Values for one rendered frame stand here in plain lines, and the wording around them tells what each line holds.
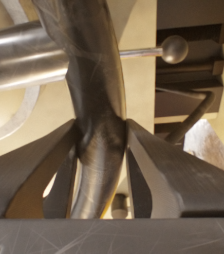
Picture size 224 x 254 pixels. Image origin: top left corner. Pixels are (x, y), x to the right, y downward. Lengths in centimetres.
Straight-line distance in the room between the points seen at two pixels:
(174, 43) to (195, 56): 90
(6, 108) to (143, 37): 20
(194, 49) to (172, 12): 25
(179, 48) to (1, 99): 21
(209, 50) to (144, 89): 88
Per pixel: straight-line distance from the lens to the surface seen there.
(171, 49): 29
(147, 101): 37
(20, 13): 23
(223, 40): 114
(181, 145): 134
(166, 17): 101
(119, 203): 49
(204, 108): 65
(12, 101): 26
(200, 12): 104
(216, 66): 118
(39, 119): 39
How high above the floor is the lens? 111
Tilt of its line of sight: 2 degrees up
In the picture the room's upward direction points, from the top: 95 degrees counter-clockwise
